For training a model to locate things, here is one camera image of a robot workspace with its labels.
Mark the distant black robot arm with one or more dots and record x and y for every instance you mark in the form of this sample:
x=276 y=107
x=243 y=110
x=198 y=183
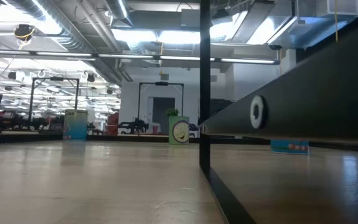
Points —
x=134 y=126

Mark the rectangular silver duct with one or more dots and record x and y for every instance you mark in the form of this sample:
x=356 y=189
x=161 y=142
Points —
x=291 y=21

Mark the corrugated silver round duct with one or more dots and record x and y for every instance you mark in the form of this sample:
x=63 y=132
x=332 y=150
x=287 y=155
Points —
x=73 y=40

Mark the red cabinet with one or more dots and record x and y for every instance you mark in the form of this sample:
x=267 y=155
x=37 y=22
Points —
x=113 y=124

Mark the black aluminium table frame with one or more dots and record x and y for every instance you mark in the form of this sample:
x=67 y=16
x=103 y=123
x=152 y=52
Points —
x=104 y=137

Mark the blue and yellow carton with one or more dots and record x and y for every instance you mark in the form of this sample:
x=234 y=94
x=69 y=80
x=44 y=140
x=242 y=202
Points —
x=75 y=124

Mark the dark grey door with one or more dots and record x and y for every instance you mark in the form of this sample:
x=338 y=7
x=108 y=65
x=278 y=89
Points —
x=163 y=109

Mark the long ceiling light bar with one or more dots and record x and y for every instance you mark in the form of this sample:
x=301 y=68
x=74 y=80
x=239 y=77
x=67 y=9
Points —
x=64 y=53

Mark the black hanging lamp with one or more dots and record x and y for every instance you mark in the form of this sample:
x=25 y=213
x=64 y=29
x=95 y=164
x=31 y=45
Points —
x=90 y=77
x=12 y=75

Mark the black gantry frame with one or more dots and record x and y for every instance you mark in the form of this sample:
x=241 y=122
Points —
x=161 y=83
x=54 y=78

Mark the small green plant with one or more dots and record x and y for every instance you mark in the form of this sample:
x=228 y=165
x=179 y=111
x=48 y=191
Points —
x=172 y=112

